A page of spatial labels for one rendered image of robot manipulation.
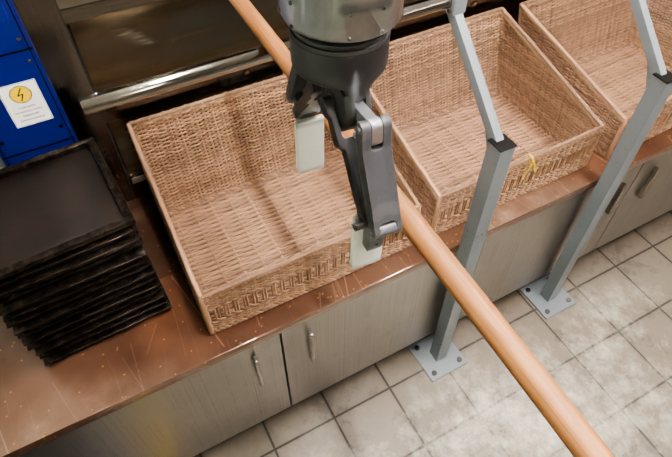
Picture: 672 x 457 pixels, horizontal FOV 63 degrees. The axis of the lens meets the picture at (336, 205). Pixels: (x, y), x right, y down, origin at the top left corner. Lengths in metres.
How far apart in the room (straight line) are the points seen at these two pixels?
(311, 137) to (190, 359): 0.82
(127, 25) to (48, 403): 0.82
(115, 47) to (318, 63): 0.98
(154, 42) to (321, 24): 1.00
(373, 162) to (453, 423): 1.49
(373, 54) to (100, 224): 0.82
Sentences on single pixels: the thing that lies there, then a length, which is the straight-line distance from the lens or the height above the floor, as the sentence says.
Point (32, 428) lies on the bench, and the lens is 1.34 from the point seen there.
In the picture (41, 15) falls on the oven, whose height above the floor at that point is 1.14.
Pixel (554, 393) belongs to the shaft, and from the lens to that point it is 0.59.
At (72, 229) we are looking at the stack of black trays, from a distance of 1.15.
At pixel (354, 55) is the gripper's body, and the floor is 1.49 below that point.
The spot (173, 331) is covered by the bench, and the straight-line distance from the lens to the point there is 1.34.
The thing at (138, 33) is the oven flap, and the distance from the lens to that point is 1.35.
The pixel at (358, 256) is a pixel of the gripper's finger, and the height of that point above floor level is 1.30.
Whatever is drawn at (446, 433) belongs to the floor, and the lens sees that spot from 1.84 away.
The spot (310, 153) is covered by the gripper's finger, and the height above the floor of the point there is 1.31.
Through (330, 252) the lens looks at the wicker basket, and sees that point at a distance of 1.26.
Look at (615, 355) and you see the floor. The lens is 2.12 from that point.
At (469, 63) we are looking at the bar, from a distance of 1.17.
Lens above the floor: 1.71
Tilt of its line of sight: 49 degrees down
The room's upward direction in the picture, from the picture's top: straight up
